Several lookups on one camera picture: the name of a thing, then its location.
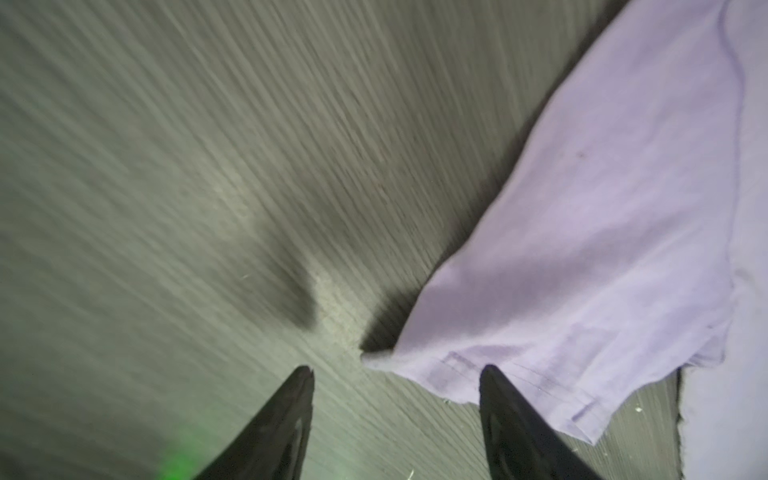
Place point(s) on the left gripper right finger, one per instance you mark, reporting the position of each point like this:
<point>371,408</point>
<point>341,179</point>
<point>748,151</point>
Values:
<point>519,444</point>

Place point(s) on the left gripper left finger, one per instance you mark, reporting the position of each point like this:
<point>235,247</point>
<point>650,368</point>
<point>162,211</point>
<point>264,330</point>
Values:
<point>272,446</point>

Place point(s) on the purple t-shirt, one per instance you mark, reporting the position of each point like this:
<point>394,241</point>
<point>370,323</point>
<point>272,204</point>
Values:
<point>629,242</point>

